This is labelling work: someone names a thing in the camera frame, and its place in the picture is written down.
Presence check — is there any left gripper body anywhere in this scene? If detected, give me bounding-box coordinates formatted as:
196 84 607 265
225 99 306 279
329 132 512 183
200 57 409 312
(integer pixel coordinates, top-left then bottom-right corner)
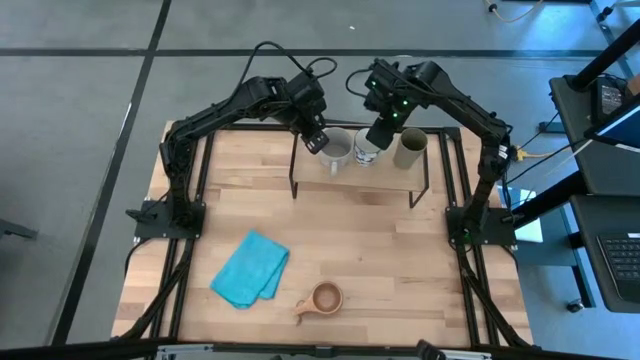
285 69 330 132

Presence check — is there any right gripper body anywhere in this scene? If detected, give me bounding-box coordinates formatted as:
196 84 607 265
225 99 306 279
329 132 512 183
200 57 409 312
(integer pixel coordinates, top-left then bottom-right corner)
363 58 419 126

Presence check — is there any grey floral mug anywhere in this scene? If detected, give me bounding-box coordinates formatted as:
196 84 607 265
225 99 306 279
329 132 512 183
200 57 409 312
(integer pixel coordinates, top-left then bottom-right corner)
318 127 356 177

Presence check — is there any white blue floral mug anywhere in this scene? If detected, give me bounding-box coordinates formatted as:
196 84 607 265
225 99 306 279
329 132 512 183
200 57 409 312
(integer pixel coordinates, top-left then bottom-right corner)
352 127 385 169

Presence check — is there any tall beige tumbler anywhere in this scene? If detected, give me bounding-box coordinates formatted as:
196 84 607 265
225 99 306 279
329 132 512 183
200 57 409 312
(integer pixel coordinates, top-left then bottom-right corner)
392 127 430 171

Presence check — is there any wooden kuksa cup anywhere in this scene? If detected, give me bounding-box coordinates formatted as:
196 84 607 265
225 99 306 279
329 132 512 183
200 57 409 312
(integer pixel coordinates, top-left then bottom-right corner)
293 280 345 321

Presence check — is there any teal folded cloth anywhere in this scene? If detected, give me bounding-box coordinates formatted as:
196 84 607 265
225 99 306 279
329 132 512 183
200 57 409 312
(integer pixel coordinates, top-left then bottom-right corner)
209 228 291 310

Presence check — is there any black stand leg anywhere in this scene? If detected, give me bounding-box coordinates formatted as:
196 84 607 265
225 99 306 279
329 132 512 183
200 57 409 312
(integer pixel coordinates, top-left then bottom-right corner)
509 169 601 227

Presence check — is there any black power brick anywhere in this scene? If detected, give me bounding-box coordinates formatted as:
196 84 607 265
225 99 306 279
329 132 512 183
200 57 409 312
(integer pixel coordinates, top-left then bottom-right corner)
591 77 627 124

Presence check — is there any black stand pole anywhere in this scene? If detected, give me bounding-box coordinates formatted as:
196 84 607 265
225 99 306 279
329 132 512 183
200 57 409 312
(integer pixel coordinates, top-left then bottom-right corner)
571 18 640 92

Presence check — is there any black keyboard desk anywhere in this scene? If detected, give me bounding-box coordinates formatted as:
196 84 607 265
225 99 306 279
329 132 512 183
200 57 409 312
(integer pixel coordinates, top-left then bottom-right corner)
569 194 640 314

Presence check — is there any black keyboard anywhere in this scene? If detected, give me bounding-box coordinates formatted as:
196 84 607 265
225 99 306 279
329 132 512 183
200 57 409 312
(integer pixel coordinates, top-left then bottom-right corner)
596 232 640 305

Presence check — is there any dark furniture leg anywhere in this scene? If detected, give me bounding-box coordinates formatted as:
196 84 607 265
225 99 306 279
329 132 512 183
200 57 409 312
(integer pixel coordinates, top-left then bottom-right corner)
0 217 40 241

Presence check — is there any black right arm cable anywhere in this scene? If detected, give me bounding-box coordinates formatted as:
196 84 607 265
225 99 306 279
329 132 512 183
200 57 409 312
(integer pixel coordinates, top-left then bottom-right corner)
345 67 374 99

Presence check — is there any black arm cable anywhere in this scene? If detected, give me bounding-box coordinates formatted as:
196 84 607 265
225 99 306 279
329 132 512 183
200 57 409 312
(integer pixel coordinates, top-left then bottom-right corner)
345 67 374 99
239 40 339 101

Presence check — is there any wooden shelf black metal frame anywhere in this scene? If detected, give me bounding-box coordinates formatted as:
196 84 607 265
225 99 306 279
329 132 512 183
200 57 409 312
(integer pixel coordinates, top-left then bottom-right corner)
288 119 432 210

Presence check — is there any black table frame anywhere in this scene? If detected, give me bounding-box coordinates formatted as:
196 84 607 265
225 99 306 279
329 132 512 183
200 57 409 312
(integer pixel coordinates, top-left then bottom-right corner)
112 119 534 351

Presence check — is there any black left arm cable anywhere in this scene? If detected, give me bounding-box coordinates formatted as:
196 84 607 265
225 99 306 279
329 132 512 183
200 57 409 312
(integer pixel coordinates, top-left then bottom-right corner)
239 40 339 101

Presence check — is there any orange floor cable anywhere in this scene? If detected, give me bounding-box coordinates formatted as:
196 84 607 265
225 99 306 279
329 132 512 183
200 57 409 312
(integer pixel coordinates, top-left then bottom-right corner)
482 0 545 25

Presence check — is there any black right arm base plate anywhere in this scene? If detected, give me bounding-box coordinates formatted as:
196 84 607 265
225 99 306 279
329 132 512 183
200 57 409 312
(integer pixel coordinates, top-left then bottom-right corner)
444 207 517 247

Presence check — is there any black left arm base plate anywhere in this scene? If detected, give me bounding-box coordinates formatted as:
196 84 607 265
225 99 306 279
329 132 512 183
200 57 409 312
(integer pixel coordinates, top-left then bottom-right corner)
133 199 207 240

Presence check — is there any black camera mount beam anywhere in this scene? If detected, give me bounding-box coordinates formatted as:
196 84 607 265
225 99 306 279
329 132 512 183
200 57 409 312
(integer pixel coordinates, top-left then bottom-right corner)
0 338 640 360

